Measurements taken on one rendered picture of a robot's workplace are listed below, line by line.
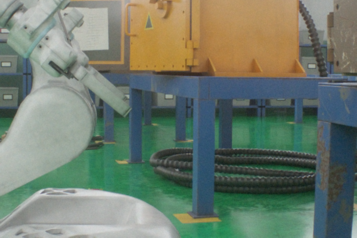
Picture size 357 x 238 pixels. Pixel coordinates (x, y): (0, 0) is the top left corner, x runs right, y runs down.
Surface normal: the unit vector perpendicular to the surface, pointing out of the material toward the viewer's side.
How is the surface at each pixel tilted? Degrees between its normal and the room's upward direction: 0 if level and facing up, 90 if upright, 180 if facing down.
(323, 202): 90
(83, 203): 73
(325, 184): 90
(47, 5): 80
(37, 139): 90
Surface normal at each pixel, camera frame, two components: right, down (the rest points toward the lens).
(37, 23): 0.40, -0.35
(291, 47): 0.23, 0.04
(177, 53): -0.89, 0.01
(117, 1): -0.09, 0.04
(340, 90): -0.98, 0.00
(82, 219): 0.08, -0.24
